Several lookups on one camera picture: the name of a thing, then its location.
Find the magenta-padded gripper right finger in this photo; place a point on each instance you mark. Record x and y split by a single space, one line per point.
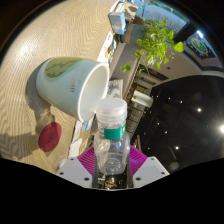
150 170

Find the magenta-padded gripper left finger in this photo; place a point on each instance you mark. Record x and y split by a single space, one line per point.
75 171

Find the clear plastic bottle white cap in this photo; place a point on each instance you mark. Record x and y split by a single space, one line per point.
111 153

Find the flat round red coaster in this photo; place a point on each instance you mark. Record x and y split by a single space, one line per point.
50 137

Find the group of ceiling lights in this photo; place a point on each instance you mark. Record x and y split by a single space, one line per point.
199 109

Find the pale green ceramic mug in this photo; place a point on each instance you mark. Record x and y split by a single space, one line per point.
66 86

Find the potted green leafy plant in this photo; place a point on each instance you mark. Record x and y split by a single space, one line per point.
156 41

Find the white printed paper sheet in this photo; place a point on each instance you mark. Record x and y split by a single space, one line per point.
107 46

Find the light blue tissue box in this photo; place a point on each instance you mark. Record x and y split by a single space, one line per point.
117 21

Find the brown patterned pouch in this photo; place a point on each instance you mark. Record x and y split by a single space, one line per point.
133 11

